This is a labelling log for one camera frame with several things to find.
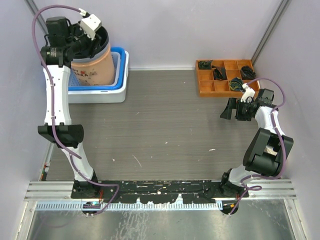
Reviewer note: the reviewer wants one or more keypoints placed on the orange wooden compartment tray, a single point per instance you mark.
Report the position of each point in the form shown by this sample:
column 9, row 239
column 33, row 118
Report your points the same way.
column 213, row 76

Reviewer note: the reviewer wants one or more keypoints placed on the grey plastic bucket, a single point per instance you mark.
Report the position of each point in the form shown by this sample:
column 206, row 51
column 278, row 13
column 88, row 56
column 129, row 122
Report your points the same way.
column 84, row 57

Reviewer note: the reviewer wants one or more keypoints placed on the blue perforated basket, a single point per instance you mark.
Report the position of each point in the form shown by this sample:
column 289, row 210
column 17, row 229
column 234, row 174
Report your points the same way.
column 105, row 72

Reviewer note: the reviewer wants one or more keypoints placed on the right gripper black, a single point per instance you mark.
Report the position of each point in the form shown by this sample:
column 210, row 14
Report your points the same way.
column 231, row 104

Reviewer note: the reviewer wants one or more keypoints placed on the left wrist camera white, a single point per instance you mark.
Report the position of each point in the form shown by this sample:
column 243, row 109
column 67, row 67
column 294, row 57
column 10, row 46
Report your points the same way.
column 90, row 26

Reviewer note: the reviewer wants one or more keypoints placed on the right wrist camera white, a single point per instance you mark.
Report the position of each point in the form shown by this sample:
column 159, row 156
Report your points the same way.
column 247, row 92

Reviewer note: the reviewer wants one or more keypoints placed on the orange plastic bucket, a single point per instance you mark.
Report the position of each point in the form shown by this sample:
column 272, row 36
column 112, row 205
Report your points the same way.
column 100, row 72

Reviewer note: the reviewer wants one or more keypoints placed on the black plastic bucket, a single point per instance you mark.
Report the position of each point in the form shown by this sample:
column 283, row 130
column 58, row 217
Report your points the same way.
column 103, row 36

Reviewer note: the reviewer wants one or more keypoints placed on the aluminium rail frame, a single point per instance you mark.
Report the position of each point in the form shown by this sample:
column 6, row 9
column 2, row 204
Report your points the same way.
column 56, row 196

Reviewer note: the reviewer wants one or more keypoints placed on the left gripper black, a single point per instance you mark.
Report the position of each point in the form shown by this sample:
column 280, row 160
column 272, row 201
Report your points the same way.
column 92, row 44

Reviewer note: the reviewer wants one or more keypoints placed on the white plastic tub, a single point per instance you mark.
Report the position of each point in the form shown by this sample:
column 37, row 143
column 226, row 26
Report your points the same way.
column 103, row 94

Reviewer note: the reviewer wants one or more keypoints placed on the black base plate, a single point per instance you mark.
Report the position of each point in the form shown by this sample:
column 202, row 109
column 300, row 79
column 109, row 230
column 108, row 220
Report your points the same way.
column 160, row 191

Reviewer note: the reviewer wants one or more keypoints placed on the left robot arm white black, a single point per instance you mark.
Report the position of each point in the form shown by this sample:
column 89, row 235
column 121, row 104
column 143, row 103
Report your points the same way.
column 63, row 42

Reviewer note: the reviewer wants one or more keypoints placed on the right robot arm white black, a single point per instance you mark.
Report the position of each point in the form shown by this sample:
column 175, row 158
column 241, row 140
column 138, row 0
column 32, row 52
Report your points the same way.
column 267, row 153

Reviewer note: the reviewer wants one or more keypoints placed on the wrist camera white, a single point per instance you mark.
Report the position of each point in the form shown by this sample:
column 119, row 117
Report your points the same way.
column 247, row 92
column 90, row 26

